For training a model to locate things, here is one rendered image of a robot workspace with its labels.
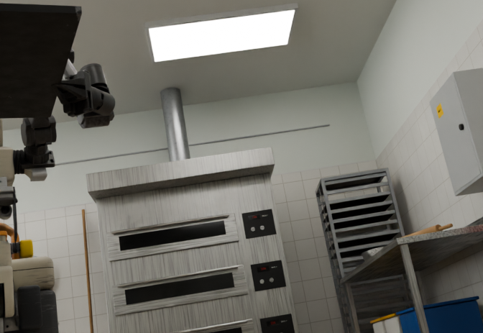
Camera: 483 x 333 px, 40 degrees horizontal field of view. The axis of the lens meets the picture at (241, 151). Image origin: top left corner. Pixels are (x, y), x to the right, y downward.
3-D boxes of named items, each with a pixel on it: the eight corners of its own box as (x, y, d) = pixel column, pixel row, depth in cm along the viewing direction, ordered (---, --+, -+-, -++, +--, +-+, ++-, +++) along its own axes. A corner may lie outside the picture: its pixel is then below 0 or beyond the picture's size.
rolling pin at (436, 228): (387, 251, 450) (384, 242, 452) (394, 250, 453) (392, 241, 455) (449, 230, 406) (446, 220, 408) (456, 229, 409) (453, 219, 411)
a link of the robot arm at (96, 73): (111, 123, 176) (79, 126, 172) (100, 85, 180) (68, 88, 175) (122, 101, 166) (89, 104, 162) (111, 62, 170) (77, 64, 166)
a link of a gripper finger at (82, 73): (65, 90, 149) (91, 100, 157) (63, 60, 151) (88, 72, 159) (42, 98, 151) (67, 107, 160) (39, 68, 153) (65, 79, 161)
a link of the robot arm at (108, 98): (120, 110, 168) (102, 120, 170) (113, 86, 170) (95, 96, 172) (103, 103, 162) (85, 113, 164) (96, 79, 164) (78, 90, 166)
